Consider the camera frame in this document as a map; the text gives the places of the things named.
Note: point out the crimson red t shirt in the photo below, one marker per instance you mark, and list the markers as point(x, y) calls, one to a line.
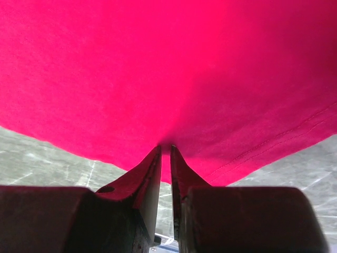
point(234, 85)

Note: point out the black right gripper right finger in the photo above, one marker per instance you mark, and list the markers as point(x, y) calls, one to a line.
point(240, 219)

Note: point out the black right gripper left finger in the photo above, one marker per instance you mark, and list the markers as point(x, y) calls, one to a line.
point(119, 217)

